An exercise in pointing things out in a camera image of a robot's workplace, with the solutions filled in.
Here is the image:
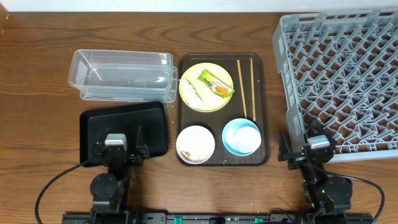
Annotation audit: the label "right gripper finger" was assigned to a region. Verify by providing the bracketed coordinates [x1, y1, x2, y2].
[313, 121, 335, 144]
[278, 131, 291, 162]

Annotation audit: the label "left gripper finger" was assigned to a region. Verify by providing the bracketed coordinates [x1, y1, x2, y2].
[136, 126, 146, 149]
[95, 128, 109, 149]

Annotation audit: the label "white cup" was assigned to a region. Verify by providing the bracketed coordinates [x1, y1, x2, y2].
[234, 126, 261, 153]

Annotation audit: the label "light blue bowl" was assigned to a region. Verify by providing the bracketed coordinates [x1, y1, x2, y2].
[221, 118, 261, 156]

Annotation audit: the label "pink bowl with rice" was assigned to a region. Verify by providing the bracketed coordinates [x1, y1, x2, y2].
[176, 126, 215, 164]

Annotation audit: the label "white napkin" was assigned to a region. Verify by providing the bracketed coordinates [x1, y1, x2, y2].
[180, 78, 203, 106]

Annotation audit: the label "yellow plate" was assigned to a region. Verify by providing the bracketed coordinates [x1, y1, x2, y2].
[178, 63, 234, 113]

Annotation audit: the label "wooden chopstick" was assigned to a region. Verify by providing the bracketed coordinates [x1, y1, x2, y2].
[250, 58, 256, 121]
[237, 59, 248, 119]

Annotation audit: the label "green snack wrapper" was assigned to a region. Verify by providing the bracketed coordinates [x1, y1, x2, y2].
[197, 69, 234, 98]

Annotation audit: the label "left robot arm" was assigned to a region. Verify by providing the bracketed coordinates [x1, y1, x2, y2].
[86, 126, 150, 224]

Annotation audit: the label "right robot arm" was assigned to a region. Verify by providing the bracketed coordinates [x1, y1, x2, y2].
[278, 124, 353, 223]

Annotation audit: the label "black waste tray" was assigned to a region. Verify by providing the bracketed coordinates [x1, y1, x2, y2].
[80, 101, 169, 162]

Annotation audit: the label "grey dishwasher rack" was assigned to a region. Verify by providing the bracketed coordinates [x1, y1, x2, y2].
[272, 10, 397, 162]

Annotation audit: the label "clear plastic bin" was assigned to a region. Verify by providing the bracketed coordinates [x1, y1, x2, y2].
[68, 49, 178, 103]

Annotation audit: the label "dark brown serving tray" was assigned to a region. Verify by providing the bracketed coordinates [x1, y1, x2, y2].
[178, 53, 271, 167]

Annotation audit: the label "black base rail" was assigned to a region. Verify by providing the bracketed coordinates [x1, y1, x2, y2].
[61, 212, 374, 224]

